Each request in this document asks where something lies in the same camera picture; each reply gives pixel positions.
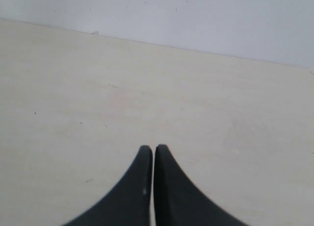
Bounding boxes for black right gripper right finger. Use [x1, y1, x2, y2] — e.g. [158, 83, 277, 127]
[154, 144, 246, 226]

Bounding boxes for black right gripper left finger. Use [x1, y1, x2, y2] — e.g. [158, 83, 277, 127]
[66, 145, 153, 226]

